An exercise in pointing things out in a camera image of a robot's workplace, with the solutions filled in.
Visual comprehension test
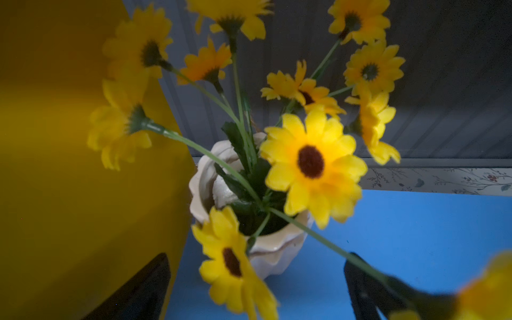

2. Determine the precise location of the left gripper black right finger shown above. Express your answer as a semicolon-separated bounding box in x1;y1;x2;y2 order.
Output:
343;261;407;320

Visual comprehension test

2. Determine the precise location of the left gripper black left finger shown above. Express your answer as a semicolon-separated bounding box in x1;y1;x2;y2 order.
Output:
85;253;171;319

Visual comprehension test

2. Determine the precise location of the sunflower pot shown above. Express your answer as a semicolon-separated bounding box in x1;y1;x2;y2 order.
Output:
87;1;404;319
388;250;511;319

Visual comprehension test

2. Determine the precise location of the yellow wooden shelf unit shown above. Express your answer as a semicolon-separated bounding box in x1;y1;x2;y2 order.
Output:
0;0;512;320

